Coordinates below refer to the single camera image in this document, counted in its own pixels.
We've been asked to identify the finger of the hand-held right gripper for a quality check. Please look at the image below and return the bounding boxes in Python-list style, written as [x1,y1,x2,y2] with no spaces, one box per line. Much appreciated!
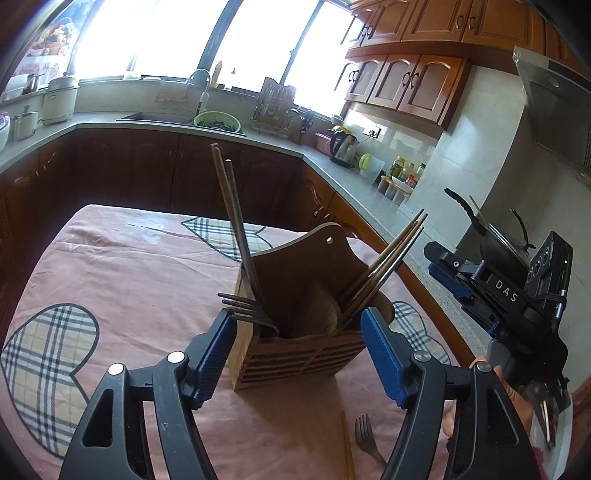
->
[454,276,486,304]
[423,242,482,283]

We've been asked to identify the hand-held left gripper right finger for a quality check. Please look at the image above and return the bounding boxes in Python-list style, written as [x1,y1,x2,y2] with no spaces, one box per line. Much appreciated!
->
[360,307,542,480]

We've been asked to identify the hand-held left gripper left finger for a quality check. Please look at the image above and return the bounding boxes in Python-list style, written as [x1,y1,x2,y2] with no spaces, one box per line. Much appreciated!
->
[59,308,238,480]

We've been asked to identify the red-brown wooden chopstick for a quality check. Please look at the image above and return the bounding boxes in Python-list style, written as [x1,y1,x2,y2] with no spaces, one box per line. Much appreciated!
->
[342,219,426,317]

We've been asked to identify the bundle of chopsticks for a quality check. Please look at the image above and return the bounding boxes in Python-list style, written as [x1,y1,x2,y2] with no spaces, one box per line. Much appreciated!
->
[342,225,426,326]

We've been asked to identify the metal fork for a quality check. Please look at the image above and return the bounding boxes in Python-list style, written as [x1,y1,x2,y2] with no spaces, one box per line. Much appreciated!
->
[217,292,281,336]
[355,413,389,468]

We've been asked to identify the wooden slatted utensil holder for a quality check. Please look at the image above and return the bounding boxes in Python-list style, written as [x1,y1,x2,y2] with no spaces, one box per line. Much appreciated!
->
[229,222,394,392]

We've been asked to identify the dark brown wooden chopstick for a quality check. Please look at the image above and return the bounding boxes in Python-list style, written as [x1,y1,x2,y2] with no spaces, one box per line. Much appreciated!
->
[225,158,266,310]
[211,143,259,310]

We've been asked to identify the person's right hand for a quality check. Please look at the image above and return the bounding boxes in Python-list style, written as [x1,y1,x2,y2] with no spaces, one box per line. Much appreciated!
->
[441,357,544,462]

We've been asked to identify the black wok with lid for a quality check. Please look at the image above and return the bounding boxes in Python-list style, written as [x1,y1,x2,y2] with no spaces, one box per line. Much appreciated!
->
[444,187,536,268]

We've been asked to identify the light bamboo chopstick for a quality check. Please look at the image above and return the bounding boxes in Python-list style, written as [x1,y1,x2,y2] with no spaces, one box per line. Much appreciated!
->
[341,410,355,480]

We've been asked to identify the spice jar set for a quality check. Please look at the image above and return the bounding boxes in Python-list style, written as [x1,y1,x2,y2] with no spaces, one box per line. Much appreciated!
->
[379,175,409,206]

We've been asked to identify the condiment bottles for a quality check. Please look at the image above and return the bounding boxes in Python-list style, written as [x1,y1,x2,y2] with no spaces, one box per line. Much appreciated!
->
[390,157,428,190]

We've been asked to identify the pink plaid-heart tablecloth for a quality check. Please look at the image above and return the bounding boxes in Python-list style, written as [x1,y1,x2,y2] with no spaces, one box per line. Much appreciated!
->
[0,203,467,480]

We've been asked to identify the grey kitchen countertop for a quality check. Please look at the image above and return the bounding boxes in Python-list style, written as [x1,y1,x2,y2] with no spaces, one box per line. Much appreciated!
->
[0,111,490,352]

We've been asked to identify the stainless electric kettle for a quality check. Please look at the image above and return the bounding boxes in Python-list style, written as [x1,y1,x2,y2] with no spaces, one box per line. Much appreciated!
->
[329,129,360,168]

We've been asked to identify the range hood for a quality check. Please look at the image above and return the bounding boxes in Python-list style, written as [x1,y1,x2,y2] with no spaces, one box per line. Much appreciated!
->
[512,46,591,176]

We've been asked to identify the wooden base cabinets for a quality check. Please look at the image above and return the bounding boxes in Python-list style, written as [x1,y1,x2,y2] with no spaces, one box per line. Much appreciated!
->
[0,127,481,361]

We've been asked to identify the metal dish rack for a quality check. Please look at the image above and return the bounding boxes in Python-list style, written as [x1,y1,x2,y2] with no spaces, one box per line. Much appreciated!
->
[252,76,301,139]

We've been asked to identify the green colander with vegetables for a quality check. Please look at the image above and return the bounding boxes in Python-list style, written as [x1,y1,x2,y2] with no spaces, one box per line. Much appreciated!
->
[193,111,243,132]

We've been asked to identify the kitchen sink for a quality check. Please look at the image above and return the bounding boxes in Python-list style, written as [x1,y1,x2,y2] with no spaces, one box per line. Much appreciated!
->
[115,111,247,137]

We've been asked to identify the kitchen faucet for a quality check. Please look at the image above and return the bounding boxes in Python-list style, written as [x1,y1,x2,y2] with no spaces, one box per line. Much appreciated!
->
[185,69,213,123]

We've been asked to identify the small white pot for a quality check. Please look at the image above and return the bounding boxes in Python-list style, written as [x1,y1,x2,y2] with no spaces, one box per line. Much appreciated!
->
[11,106,40,139]

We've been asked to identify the large white slow cooker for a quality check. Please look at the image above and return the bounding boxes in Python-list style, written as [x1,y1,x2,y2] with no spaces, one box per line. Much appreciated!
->
[41,74,79,126]

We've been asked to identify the kitchen window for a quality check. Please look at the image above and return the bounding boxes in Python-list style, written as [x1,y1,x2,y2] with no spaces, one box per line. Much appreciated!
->
[69,0,365,107]

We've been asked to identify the wooden wall cabinets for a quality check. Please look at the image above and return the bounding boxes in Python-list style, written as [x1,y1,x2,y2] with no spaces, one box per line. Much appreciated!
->
[344,0,573,132]

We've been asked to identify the tropical fruit wall poster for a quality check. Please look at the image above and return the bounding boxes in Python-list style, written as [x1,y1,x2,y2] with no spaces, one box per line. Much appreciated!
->
[9,18,77,88]

